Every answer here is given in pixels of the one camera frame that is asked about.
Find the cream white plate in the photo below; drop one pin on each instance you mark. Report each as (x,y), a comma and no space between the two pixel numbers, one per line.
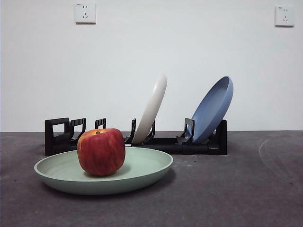
(151,106)

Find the red yellow apple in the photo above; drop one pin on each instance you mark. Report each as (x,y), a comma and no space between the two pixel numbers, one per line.
(101,153)

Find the white wall socket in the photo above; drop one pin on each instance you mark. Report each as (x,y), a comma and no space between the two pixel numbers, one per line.
(85,13)
(285,16)

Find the green plate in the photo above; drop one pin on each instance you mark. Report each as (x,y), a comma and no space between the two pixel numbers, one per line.
(142,165)

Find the blue plate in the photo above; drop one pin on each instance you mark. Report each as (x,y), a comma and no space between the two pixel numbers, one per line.
(210,113)

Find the black plate rack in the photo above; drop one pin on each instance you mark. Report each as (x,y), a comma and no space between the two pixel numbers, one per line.
(194,149)

